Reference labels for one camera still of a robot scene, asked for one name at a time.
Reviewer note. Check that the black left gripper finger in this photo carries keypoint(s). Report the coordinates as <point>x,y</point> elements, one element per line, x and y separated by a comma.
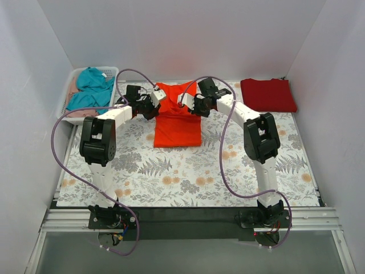
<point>149,115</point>
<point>155,111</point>

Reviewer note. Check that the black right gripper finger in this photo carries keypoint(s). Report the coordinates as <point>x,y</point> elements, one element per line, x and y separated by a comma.
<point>205,113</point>
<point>195,110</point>

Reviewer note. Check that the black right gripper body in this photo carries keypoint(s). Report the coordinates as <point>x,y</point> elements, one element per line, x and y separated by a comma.
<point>195,108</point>

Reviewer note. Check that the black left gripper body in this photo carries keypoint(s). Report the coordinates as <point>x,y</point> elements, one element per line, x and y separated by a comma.
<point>151,111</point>

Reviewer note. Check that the orange t-shirt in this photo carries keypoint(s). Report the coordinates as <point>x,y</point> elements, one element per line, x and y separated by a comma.
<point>175,126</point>

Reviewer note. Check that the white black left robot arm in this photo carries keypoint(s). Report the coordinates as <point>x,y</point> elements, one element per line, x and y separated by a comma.
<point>98,146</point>

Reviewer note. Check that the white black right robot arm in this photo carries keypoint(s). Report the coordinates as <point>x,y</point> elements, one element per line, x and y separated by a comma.
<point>261,140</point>

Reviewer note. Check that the white plastic laundry basket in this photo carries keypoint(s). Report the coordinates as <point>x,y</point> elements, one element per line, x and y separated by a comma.
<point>109,71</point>

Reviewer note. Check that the teal t-shirt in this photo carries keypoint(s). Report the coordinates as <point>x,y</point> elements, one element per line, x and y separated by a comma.
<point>94,88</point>

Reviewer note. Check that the floral patterned table mat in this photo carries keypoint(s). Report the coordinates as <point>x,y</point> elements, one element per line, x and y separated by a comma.
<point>216,174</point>

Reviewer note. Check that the folded dark red t-shirt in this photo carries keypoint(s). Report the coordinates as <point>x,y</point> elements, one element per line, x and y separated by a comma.
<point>272,95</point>

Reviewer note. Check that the pink t-shirt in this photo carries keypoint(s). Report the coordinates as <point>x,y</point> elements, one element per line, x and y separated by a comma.
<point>72,90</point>

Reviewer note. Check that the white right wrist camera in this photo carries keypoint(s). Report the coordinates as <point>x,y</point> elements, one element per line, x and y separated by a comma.
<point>186,100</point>

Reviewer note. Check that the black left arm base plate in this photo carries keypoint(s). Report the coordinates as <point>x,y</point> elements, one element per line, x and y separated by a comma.
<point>111,220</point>

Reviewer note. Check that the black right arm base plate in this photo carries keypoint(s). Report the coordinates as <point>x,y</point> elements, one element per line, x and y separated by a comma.
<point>255,217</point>

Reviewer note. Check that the aluminium rail frame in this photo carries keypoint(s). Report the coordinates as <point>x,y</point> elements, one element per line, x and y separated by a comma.
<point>193,240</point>

